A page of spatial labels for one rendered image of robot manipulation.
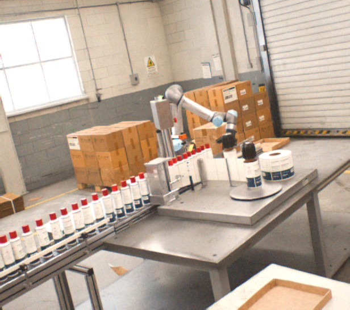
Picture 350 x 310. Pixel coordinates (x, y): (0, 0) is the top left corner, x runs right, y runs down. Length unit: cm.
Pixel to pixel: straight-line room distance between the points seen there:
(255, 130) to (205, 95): 101
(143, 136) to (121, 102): 258
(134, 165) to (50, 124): 236
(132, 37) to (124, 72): 76
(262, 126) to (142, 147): 203
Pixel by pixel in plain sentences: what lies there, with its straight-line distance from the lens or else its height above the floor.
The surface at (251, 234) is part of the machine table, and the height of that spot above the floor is 83.
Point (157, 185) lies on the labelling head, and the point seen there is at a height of 101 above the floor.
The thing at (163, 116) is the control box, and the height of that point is 137.
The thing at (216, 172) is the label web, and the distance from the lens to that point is 301.
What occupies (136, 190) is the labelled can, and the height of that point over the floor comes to 100.
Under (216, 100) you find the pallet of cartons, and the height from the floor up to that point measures 98.
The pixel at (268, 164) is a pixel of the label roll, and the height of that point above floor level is 99.
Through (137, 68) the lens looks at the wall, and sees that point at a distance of 958.
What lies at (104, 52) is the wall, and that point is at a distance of 921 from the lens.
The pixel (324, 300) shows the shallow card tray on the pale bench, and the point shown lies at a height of 82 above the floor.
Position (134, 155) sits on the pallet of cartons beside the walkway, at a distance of 671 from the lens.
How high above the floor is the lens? 175
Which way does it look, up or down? 9 degrees down
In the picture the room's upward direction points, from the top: 12 degrees counter-clockwise
